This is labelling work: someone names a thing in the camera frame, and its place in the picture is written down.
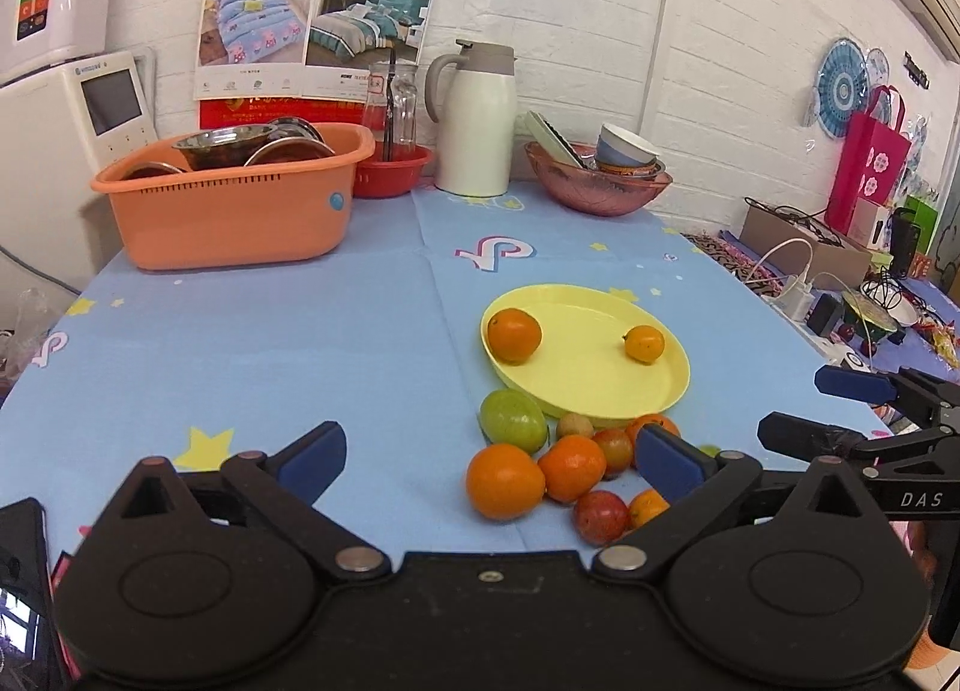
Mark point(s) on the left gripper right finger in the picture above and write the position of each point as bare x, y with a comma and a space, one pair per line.
705, 495

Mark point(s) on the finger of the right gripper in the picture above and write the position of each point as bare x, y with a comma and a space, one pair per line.
806, 440
855, 384

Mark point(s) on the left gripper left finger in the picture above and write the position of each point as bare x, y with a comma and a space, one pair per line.
281, 490

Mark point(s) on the green mango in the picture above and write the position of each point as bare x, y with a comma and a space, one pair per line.
709, 449
511, 417

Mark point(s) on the small orange tangerine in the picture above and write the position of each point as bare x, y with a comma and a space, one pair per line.
646, 506

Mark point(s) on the orange tangerine with stem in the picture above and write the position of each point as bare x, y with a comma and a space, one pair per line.
635, 427

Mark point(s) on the red apple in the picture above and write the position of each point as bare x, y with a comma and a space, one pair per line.
601, 517

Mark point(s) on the medium orange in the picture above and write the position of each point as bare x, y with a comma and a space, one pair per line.
572, 467

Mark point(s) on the brown kiwi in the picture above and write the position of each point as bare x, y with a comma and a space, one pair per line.
573, 424

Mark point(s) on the large orange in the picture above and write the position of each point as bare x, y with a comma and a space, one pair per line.
503, 482

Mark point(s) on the dark red tomato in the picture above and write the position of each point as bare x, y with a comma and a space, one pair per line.
618, 450

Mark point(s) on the white power strip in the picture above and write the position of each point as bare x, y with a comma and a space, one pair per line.
815, 316

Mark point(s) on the small tangerine on plate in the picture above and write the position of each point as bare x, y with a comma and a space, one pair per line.
644, 344

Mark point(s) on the cardboard box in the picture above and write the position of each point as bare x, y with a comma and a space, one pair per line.
796, 244

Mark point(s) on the yellow round plastic plate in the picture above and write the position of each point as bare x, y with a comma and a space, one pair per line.
581, 365

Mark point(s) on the blue patterned tablecloth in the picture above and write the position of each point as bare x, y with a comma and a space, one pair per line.
382, 337

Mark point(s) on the pink shopping bag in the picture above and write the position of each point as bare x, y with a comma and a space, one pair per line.
873, 155

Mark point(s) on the orange on plate left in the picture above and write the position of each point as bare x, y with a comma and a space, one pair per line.
512, 335

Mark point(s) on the orange plastic basin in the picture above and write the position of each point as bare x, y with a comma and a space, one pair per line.
171, 217

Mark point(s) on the blue round fan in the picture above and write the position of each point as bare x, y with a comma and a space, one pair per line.
841, 87

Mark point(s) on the pink glass bowl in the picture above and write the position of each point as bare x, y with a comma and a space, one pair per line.
592, 191

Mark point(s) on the red plastic basket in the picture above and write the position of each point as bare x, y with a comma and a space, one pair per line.
376, 179

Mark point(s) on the white blue ceramic bowl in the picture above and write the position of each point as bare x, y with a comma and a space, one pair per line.
621, 147

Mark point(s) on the steel bowl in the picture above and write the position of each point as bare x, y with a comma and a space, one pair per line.
224, 147

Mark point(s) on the glass pitcher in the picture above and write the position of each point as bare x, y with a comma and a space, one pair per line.
390, 109

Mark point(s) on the white dish plate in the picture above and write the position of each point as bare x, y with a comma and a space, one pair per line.
554, 144

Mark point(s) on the white countertop appliance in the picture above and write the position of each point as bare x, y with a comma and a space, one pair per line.
60, 127

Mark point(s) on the white thermos jug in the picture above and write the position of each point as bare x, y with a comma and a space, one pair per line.
471, 96

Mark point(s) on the wall calendar poster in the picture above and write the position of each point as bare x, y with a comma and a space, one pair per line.
264, 58

